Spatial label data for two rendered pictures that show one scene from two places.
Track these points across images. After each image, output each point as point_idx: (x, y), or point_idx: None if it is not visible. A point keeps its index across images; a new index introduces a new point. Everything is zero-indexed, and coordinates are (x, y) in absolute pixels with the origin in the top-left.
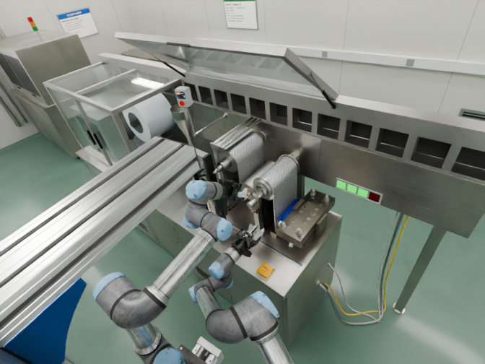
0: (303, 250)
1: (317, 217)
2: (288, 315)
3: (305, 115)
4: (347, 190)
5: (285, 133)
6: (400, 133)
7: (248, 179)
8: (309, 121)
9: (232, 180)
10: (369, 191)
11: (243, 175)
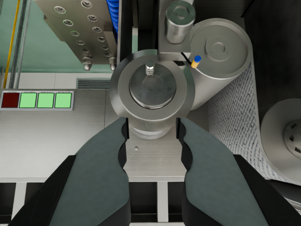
0: None
1: (60, 30)
2: None
3: (144, 193)
4: (52, 94)
5: (170, 164)
6: (6, 200)
7: (221, 86)
8: (137, 183)
9: (292, 44)
10: (17, 108)
11: (242, 89)
